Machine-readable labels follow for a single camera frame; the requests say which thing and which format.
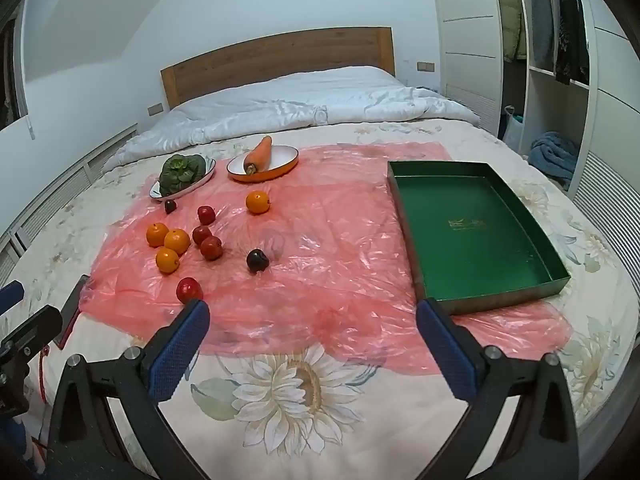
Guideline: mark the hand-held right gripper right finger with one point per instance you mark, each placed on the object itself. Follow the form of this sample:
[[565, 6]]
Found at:
[[445, 355]]

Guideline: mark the blue towel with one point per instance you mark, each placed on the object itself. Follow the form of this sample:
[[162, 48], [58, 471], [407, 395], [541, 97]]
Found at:
[[552, 152]]

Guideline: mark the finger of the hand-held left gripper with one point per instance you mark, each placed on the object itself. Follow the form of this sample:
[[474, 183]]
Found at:
[[35, 327], [10, 294]]

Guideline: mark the orange enamel plate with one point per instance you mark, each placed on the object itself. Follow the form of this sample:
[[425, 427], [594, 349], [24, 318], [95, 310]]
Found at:
[[282, 160]]

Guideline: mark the dark hanging clothes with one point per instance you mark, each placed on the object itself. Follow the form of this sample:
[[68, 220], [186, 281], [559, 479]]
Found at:
[[560, 15]]

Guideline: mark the wooden headboard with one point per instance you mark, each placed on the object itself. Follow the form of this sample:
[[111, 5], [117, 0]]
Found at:
[[280, 52]]

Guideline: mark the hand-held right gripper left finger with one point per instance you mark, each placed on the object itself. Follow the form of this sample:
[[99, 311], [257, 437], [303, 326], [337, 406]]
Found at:
[[180, 350]]

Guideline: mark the pink plastic sheet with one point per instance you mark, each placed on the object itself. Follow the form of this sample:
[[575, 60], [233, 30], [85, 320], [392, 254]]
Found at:
[[325, 260]]

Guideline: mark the small red apple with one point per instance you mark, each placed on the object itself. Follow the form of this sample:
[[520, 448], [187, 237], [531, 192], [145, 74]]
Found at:
[[206, 215], [211, 248], [189, 290], [201, 234]]

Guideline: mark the light hanging jacket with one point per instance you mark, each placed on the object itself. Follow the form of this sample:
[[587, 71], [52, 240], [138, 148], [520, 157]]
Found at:
[[510, 10]]

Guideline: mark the white wardrobe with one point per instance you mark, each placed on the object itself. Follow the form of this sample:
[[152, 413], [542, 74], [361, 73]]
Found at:
[[470, 35]]

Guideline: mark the white duvet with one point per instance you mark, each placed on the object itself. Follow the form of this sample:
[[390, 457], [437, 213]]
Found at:
[[300, 100]]

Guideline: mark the green cardboard box tray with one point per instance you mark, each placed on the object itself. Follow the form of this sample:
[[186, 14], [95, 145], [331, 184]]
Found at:
[[470, 230]]

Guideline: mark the black phone with red edge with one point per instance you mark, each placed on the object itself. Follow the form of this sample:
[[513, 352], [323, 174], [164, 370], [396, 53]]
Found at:
[[75, 310]]

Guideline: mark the white bag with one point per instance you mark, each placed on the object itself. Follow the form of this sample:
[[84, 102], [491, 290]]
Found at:
[[512, 132]]

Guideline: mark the green leafy vegetable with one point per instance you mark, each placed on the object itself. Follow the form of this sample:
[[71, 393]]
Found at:
[[180, 170]]

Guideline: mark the dark purple plum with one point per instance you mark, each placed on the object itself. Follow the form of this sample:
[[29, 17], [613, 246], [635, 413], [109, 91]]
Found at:
[[170, 206], [257, 260]]

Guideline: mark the wall socket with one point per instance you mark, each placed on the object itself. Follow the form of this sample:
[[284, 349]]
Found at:
[[155, 108], [425, 66]]

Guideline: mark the carrot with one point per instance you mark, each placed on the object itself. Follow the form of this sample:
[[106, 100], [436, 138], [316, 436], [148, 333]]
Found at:
[[260, 155]]

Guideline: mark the orange mandarin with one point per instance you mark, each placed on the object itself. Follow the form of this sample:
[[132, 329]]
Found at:
[[258, 202], [157, 235], [177, 241], [167, 260]]

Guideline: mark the white plate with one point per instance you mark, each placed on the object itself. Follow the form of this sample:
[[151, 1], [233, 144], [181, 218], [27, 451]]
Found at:
[[172, 194]]

